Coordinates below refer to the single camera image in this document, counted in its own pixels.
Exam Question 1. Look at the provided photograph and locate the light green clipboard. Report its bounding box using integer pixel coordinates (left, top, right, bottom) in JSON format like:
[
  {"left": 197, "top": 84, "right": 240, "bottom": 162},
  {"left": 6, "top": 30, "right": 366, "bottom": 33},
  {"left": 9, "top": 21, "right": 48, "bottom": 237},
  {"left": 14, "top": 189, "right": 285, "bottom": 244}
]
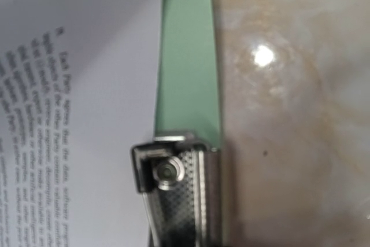
[{"left": 131, "top": 0, "right": 223, "bottom": 246}]

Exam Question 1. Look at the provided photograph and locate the white paper sheet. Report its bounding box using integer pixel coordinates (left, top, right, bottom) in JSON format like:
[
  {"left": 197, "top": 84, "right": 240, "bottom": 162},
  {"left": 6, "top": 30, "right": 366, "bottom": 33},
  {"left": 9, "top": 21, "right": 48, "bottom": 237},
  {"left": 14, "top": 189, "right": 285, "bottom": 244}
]
[{"left": 1, "top": 0, "right": 161, "bottom": 246}]

